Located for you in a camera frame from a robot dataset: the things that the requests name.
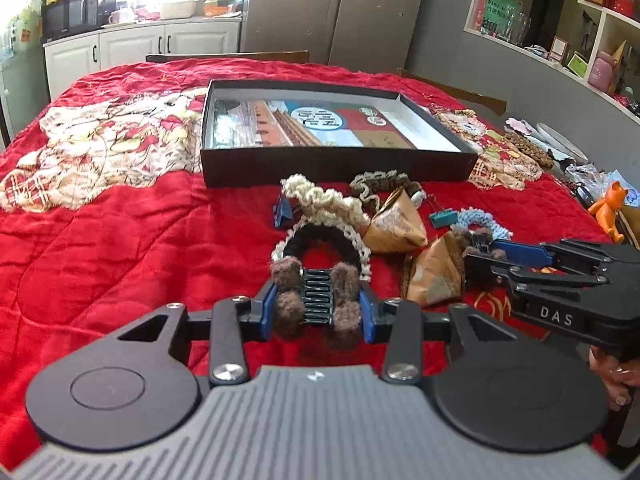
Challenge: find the brown pompom hair claw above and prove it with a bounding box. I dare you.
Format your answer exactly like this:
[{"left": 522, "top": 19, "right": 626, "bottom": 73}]
[
  {"left": 270, "top": 257, "right": 361, "bottom": 350},
  {"left": 451, "top": 226, "right": 506, "bottom": 261}
]

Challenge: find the brown paper pyramid sachet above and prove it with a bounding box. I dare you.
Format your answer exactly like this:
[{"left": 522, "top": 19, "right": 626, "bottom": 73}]
[
  {"left": 362, "top": 188, "right": 427, "bottom": 254},
  {"left": 400, "top": 231, "right": 470, "bottom": 308}
]

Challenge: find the light blue scrunchie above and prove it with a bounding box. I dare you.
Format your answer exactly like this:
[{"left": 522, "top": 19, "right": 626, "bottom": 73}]
[{"left": 457, "top": 208, "right": 513, "bottom": 240}]

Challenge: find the teal binder clip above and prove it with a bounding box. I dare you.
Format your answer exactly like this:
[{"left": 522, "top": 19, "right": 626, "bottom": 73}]
[{"left": 425, "top": 194, "right": 458, "bottom": 229}]

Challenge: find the black cream-edged scrunchie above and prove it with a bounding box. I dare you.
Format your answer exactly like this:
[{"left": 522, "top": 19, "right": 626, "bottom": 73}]
[{"left": 271, "top": 219, "right": 372, "bottom": 282}]

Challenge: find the cream ruffled scrunchie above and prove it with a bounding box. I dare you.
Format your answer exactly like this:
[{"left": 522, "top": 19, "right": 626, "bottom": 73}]
[{"left": 281, "top": 174, "right": 371, "bottom": 229}]

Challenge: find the olive cream-edged scrunchie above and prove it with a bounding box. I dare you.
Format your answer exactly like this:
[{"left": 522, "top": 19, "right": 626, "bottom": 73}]
[{"left": 349, "top": 170, "right": 427, "bottom": 211}]

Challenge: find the right hand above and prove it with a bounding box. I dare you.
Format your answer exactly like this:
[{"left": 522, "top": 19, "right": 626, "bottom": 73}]
[{"left": 589, "top": 346, "right": 640, "bottom": 411}]

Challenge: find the orange bear figurine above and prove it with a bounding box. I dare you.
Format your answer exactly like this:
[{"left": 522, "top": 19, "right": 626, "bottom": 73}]
[{"left": 588, "top": 181, "right": 628, "bottom": 244}]

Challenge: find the brown beaded mat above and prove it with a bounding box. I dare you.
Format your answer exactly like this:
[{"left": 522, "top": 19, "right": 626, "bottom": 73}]
[{"left": 504, "top": 132, "right": 554, "bottom": 170}]

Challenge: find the blue binder clip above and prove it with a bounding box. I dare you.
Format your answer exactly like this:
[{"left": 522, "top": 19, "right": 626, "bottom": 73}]
[{"left": 272, "top": 195, "right": 295, "bottom": 229}]

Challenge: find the white plate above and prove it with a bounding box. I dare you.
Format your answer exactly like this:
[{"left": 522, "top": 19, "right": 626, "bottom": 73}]
[{"left": 536, "top": 122, "right": 589, "bottom": 164}]

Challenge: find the black shallow cardboard box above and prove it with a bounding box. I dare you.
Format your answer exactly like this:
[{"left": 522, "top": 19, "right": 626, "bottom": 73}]
[{"left": 201, "top": 79, "right": 478, "bottom": 188}]

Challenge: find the red quilted bedspread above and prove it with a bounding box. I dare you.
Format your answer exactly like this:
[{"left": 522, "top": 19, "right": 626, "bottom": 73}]
[{"left": 1, "top": 58, "right": 608, "bottom": 470}]

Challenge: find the colourful book in box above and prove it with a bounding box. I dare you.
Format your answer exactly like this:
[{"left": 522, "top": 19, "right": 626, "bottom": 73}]
[{"left": 206, "top": 99, "right": 416, "bottom": 150}]

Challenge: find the dark wooden chair back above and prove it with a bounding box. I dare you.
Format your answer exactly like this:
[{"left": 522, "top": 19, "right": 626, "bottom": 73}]
[{"left": 145, "top": 50, "right": 310, "bottom": 64}]

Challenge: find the steel double-door refrigerator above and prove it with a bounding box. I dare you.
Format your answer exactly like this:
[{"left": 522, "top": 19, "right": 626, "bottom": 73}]
[{"left": 241, "top": 0, "right": 422, "bottom": 73}]

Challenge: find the cream bowl on counter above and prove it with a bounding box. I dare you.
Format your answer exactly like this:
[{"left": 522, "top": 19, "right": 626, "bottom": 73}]
[{"left": 160, "top": 0, "right": 201, "bottom": 21}]

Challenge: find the white kitchen cabinet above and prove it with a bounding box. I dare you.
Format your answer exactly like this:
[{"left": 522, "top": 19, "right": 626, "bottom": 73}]
[{"left": 43, "top": 16, "right": 242, "bottom": 100}]

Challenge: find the white mug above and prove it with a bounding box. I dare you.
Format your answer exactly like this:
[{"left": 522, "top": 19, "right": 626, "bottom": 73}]
[{"left": 107, "top": 6, "right": 137, "bottom": 25}]

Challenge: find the black microwave oven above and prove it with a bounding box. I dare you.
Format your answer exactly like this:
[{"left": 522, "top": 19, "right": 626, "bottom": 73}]
[{"left": 42, "top": 0, "right": 100, "bottom": 41}]

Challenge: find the white wall shelf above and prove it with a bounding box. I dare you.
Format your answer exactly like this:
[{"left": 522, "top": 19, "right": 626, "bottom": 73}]
[{"left": 464, "top": 0, "right": 639, "bottom": 122}]

